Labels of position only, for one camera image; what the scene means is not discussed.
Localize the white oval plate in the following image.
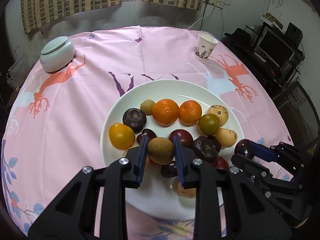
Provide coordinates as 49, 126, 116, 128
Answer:
99, 79, 245, 221

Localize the dark heart-shaped cherry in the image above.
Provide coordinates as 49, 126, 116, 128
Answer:
234, 139, 255, 159

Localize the small orange mandarin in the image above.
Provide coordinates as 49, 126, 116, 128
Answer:
179, 100, 202, 126

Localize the pink patterned tablecloth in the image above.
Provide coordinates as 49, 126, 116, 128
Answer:
1, 26, 292, 235

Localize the small green-yellow fruit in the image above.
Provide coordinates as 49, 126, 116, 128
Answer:
140, 99, 156, 116

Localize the dark red plum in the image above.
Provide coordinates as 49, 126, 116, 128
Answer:
168, 129, 194, 148

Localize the pale pepino melon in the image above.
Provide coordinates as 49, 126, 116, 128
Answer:
148, 137, 174, 165

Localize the floral paper cup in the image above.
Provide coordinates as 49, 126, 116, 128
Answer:
194, 33, 219, 60

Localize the orange yellow tomato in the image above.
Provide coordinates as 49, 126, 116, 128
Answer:
108, 123, 135, 150

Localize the computer monitor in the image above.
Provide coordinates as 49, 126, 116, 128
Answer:
254, 27, 296, 68

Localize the dark water chestnut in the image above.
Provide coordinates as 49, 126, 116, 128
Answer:
123, 108, 147, 133

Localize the large orange mandarin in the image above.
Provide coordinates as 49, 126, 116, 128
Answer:
152, 99, 180, 127

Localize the red cherry tomato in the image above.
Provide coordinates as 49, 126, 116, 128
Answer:
212, 157, 229, 170

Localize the dark purple mangosteen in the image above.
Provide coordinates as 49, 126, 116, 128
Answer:
194, 135, 221, 163

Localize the white lidded ceramic jar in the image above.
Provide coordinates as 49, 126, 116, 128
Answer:
40, 36, 75, 73

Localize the yellow striped pepino melon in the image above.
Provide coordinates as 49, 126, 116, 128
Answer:
207, 105, 229, 127

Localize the wall power strip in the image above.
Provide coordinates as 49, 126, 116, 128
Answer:
203, 0, 225, 9

